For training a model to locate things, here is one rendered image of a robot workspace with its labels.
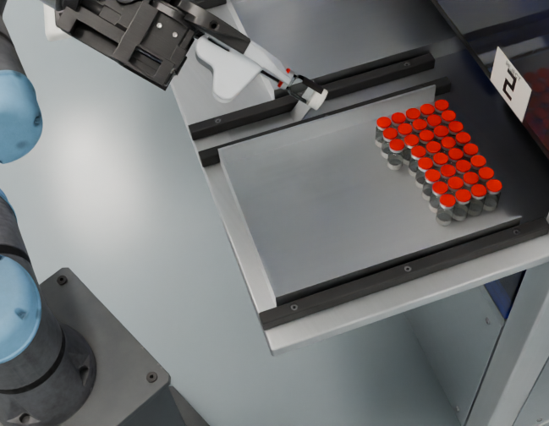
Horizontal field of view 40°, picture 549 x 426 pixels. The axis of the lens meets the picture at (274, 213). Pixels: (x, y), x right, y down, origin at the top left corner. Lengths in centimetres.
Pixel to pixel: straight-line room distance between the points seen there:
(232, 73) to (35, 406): 52
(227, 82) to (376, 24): 64
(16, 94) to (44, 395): 47
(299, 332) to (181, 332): 104
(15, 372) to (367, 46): 73
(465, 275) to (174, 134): 150
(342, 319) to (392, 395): 93
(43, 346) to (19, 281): 9
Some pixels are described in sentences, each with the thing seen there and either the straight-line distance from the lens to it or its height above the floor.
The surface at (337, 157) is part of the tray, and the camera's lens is 112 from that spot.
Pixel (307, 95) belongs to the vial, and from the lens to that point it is 74.
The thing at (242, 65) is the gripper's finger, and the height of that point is 126.
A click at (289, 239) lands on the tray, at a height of 88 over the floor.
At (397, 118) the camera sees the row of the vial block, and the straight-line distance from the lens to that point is 111.
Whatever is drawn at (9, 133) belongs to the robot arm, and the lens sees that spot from 69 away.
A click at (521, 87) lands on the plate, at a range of 102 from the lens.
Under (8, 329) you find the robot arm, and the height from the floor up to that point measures 100.
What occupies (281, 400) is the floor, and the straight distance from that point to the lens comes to 188.
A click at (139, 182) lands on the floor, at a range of 228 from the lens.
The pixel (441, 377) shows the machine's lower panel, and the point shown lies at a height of 13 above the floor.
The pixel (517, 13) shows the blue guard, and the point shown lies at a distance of 99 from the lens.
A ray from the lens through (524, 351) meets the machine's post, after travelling 130.
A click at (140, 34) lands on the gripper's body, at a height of 129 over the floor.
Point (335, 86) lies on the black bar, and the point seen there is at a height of 90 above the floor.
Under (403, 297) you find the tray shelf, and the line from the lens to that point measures 100.
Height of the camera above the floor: 175
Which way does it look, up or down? 54 degrees down
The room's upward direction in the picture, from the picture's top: 7 degrees counter-clockwise
